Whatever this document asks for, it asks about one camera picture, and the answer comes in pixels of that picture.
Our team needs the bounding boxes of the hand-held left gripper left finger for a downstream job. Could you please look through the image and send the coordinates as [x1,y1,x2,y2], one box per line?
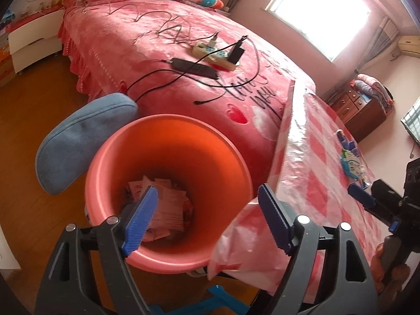
[34,185,159,315]

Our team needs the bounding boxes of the blue chair cushion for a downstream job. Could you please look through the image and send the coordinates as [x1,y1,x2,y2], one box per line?
[35,92,139,196]

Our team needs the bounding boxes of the orange plastic bucket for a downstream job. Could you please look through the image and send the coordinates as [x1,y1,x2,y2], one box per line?
[84,114,254,274]

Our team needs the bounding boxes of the wall air conditioner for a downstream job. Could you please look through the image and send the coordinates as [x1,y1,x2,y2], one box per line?
[396,35,420,55]

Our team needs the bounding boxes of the black charger cable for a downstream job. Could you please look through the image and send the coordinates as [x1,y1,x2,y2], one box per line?
[193,35,264,106]

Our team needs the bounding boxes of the brown wooden cabinet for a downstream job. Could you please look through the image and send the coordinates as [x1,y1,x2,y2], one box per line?
[329,83,393,144]

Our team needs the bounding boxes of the window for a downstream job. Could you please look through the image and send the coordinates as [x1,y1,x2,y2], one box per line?
[265,0,372,62]

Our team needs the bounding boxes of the white bedside cabinet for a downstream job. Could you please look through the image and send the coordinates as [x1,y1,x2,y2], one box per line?
[8,4,65,75]

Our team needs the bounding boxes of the black power brick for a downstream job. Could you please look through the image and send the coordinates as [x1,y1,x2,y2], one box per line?
[171,57,220,80]

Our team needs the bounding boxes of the red checked plastic tablecloth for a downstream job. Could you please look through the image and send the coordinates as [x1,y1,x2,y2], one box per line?
[207,80,392,298]

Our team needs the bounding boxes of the wall mounted television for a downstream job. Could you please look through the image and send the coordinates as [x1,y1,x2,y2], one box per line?
[401,96,420,145]

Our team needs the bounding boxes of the bed with pink bedspread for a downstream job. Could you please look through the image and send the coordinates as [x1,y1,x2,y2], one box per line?
[57,0,317,186]

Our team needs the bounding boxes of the black power cable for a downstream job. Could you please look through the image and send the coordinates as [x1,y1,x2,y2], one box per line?
[125,60,185,103]

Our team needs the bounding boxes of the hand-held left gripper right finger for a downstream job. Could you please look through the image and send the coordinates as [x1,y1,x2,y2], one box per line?
[258,184,381,315]

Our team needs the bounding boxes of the black charger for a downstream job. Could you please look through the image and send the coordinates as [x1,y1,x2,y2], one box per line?
[227,35,249,65]

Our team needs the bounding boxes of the green white wrapper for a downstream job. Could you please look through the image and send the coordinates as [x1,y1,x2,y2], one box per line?
[340,149,362,180]

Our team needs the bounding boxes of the white blue tissue pack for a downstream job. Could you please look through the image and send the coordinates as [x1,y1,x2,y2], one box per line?
[336,129,357,152]

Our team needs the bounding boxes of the pink folded blanket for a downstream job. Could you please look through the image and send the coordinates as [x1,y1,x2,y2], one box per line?
[356,73,388,94]

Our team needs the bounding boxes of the grey purple folded blanket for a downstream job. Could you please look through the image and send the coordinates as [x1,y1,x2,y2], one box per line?
[353,80,395,109]

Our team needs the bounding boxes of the person's right hand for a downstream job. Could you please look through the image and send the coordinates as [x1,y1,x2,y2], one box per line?
[373,242,411,296]

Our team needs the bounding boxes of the pale wrapper pile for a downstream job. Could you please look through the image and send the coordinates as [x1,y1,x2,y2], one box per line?
[126,175,195,242]

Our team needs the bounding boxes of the blue plastic stool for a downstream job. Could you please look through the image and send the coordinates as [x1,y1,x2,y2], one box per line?
[149,285,260,315]

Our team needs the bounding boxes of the cream power strip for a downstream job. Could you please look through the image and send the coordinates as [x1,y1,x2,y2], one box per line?
[192,41,242,72]

